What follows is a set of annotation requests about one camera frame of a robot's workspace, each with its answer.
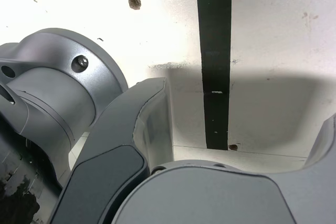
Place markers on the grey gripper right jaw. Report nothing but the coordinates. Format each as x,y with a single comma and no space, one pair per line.
223,197

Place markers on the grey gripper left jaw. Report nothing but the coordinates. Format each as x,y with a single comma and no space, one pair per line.
113,134

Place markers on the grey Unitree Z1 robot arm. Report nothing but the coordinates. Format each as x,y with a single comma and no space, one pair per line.
52,90

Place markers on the black tape strip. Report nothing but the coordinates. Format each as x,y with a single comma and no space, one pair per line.
215,51

